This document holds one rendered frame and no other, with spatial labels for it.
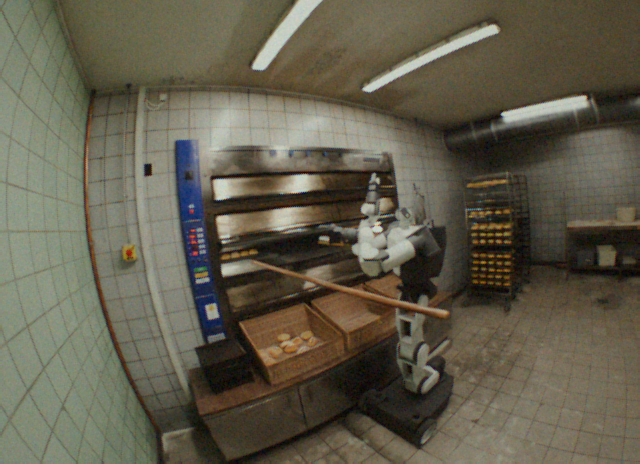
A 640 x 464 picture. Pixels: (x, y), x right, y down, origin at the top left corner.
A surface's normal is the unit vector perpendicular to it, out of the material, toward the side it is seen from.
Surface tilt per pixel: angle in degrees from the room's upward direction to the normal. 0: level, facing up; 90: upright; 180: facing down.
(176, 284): 90
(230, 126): 90
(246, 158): 92
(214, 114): 90
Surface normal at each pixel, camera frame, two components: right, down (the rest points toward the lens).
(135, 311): 0.54, -0.02
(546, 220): -0.83, 0.13
